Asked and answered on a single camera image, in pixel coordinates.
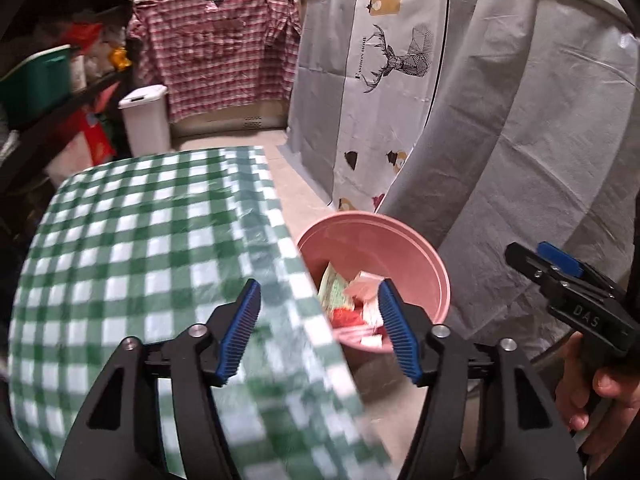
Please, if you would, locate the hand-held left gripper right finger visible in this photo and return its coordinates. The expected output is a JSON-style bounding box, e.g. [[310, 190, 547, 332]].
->
[[377, 280, 586, 480]]

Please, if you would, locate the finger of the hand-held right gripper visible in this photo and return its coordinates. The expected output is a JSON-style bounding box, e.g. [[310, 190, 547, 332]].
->
[[537, 241, 586, 279], [505, 242, 557, 292]]

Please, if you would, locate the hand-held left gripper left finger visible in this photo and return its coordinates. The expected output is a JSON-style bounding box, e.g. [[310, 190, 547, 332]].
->
[[55, 279, 262, 480]]

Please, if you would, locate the pink plastic basin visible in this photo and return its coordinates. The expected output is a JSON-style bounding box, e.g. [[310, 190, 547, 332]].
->
[[295, 211, 452, 356]]

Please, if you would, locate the person's right hand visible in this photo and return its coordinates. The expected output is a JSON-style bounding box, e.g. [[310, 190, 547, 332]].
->
[[555, 332, 640, 433]]

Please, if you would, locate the white nonwoven curtain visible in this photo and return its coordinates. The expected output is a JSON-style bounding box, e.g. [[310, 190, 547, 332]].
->
[[380, 0, 640, 356]]

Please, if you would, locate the green checked tablecloth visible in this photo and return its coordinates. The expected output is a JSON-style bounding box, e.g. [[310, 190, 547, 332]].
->
[[7, 146, 396, 480]]

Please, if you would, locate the white pedal bin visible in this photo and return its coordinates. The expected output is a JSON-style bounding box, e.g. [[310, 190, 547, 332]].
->
[[118, 85, 171, 157]]

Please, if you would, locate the orange white sack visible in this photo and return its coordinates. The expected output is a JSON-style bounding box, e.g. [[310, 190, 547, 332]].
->
[[47, 110, 117, 181]]

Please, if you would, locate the grey deer print curtain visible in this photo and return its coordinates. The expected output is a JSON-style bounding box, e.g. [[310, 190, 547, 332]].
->
[[285, 0, 481, 213]]

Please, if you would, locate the red plaid shirt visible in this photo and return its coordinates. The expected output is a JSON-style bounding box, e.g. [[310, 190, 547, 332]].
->
[[127, 0, 303, 123]]

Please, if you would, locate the black shelf rack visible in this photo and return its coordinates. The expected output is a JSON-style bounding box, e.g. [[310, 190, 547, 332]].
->
[[0, 0, 136, 196]]

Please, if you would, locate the white label jar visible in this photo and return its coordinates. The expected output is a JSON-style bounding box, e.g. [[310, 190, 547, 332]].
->
[[70, 52, 87, 92]]

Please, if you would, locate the green storage box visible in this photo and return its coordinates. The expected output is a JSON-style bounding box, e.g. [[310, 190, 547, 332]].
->
[[0, 45, 73, 126]]

